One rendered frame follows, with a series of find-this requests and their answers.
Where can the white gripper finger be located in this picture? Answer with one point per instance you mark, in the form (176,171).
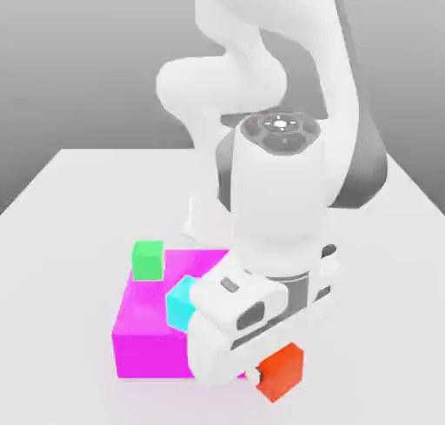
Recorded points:
(253,376)

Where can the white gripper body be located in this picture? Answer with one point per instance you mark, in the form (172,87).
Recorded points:
(212,355)

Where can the small red cube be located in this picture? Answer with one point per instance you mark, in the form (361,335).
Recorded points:
(281,373)

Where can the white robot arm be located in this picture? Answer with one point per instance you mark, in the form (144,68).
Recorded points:
(278,195)

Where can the small cyan cube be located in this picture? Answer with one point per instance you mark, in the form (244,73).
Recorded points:
(179,306)

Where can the small green cube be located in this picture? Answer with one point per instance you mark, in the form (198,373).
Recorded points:
(147,261)

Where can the large magenta box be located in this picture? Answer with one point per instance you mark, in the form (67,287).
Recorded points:
(146,345)

